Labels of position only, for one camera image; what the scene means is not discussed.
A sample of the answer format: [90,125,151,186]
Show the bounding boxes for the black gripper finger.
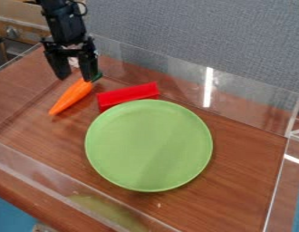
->
[46,53,72,80]
[79,51,99,82]

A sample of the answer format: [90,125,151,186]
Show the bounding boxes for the red rectangular block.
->
[96,82,160,111]

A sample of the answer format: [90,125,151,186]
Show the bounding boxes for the green round plate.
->
[84,100,214,192]

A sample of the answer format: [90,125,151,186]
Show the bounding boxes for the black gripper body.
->
[42,36,98,60]

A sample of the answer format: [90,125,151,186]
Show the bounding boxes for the orange toy carrot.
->
[48,72,103,116]

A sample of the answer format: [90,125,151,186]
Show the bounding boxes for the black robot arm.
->
[36,0,102,82]

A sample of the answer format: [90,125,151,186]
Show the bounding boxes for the wooden shelf unit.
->
[0,16,50,71]

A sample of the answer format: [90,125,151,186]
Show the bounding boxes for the clear acrylic tray wall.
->
[0,39,299,232]

